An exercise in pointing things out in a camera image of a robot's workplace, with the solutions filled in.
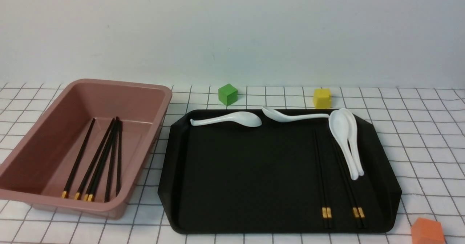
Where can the white spoon left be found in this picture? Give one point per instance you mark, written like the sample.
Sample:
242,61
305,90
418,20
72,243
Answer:
247,119

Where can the white spoon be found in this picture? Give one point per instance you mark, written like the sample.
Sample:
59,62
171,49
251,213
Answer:
247,119
352,139
339,129
283,118

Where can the green cube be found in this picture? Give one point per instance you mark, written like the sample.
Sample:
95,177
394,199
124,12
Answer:
228,94

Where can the white spoon middle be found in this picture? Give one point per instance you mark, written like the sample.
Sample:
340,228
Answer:
283,118

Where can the black plastic tray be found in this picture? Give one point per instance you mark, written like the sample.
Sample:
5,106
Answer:
228,178

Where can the yellow cube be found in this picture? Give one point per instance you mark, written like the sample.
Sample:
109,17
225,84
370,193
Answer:
322,98

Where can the white spoon front right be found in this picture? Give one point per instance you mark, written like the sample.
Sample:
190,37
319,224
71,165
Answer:
339,129

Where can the white spoon back right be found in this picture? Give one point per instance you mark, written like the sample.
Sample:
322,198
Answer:
352,139

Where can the black gold-band chopstick tray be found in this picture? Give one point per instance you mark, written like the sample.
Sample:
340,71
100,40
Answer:
345,186
350,186
321,182
328,208

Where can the black gold-band chopstick bin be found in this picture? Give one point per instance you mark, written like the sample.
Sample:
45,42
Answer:
78,159
84,182
100,162

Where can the pink plastic bin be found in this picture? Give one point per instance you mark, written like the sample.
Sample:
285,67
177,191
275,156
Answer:
37,169

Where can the orange cube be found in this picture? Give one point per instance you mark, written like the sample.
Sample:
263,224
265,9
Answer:
426,231

